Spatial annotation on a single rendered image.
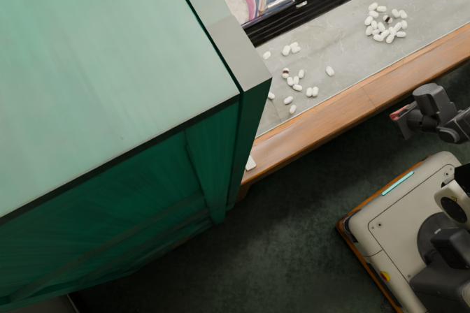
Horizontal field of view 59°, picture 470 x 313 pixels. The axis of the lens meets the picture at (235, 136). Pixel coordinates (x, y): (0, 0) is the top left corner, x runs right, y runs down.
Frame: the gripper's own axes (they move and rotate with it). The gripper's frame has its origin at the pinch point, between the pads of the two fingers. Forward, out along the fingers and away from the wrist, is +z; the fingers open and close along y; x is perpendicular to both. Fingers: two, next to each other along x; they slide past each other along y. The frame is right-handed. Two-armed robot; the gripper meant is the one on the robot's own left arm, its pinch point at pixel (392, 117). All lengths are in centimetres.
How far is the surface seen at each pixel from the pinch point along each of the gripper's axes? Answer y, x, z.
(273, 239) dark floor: 36, 58, 82
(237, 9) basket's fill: 6, -46, 55
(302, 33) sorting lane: -8, -27, 43
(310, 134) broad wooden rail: 14.7, 0.6, 26.2
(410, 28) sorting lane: -43, -9, 33
